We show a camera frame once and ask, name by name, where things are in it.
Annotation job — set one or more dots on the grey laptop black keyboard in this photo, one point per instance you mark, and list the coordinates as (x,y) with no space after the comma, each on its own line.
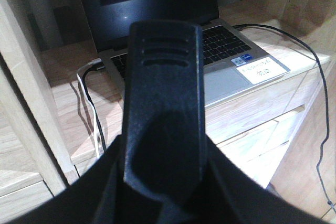
(225,49)

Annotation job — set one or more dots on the black stapler orange label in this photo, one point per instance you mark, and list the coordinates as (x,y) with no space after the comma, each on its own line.
(163,120)

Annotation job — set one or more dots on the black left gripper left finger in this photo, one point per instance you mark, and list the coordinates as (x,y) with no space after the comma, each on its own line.
(91,199)

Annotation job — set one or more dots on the white right laptop label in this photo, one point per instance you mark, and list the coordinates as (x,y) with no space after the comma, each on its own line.
(262,70)

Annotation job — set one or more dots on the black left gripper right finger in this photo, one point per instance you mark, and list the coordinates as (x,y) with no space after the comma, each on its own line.
(214,190)

